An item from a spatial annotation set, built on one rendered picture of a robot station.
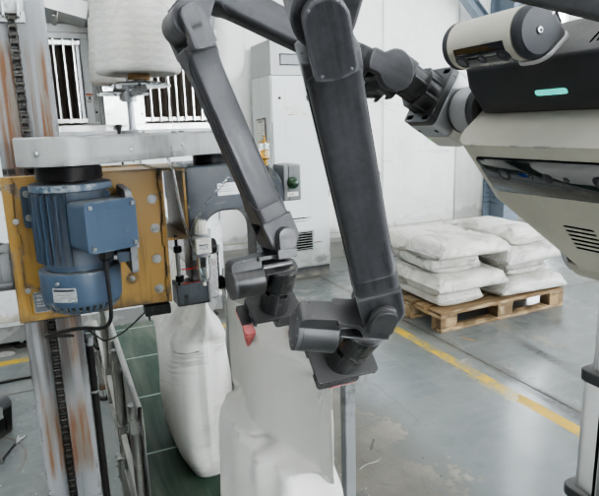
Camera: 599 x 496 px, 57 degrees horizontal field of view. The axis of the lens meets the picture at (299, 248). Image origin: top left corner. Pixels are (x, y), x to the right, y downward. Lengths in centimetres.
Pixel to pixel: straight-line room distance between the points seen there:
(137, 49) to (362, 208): 62
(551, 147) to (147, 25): 72
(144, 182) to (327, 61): 86
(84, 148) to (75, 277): 24
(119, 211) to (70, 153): 13
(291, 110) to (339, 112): 457
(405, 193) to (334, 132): 594
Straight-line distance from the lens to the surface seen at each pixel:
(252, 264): 97
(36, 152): 108
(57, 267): 113
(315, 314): 74
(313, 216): 526
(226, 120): 95
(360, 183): 60
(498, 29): 84
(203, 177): 132
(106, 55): 113
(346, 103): 55
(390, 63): 108
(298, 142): 515
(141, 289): 134
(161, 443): 207
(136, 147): 115
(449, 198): 687
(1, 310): 418
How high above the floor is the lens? 142
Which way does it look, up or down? 12 degrees down
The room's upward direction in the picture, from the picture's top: 2 degrees counter-clockwise
